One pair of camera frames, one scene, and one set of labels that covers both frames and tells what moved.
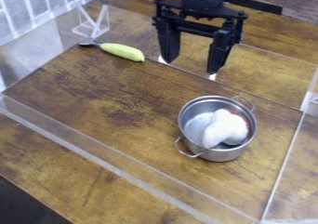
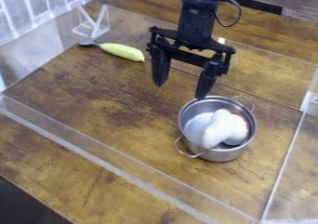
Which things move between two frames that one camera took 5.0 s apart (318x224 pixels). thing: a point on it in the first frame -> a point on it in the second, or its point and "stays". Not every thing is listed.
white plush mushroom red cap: x=222 y=125 stays
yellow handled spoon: x=119 y=50 stays
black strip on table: x=252 y=4 stays
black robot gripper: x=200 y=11 -> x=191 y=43
